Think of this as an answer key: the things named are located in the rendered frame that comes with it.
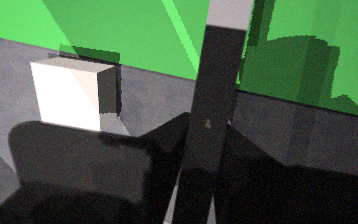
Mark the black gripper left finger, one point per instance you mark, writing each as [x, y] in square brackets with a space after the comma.
[142, 169]

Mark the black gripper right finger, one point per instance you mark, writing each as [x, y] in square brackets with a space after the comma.
[254, 188]

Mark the green flat mat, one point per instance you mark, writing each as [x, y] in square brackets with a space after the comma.
[304, 51]

